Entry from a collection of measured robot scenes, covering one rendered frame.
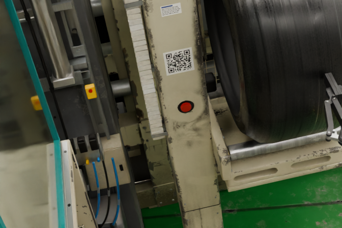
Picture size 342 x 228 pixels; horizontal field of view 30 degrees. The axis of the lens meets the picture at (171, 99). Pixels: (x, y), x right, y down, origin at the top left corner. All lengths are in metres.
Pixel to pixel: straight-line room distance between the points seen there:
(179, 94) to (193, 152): 0.23
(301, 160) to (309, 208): 1.00
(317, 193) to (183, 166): 1.11
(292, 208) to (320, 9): 1.49
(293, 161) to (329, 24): 0.51
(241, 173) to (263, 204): 1.03
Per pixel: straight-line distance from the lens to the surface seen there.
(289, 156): 1.87
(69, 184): 1.34
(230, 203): 2.88
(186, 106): 1.75
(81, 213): 1.59
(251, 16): 1.49
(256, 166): 1.85
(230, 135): 2.03
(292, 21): 1.49
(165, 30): 1.60
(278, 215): 2.84
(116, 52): 2.55
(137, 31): 1.60
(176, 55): 1.64
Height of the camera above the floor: 2.23
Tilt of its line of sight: 41 degrees down
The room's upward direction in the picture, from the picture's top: 10 degrees counter-clockwise
